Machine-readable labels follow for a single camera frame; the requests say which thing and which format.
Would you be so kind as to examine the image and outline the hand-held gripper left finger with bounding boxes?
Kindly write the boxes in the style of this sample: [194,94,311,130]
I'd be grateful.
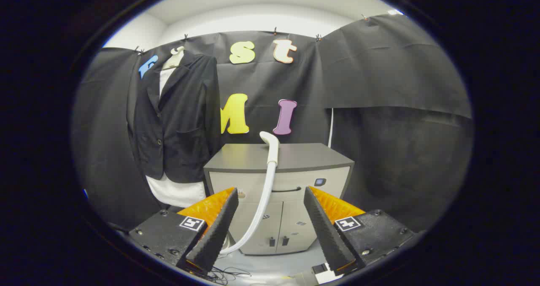
[129,187,239,274]

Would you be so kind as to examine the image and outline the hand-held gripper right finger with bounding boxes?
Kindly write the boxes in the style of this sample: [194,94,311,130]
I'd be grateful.
[303,186,416,277]

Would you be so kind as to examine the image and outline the black suit jacket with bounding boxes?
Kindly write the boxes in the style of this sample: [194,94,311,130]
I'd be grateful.
[128,52,222,183]

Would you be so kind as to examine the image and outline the grey and white cabinet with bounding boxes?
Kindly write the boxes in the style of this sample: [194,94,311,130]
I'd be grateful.
[203,143,355,256]

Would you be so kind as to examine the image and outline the black backdrop cloth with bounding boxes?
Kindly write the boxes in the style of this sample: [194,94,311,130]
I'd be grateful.
[72,14,473,236]

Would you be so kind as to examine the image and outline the row of black backdrop clips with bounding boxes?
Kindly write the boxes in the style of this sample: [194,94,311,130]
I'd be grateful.
[133,14,370,54]

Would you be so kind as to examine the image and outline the thin black floor cables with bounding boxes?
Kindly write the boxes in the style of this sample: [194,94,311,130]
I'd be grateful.
[210,266,252,285]

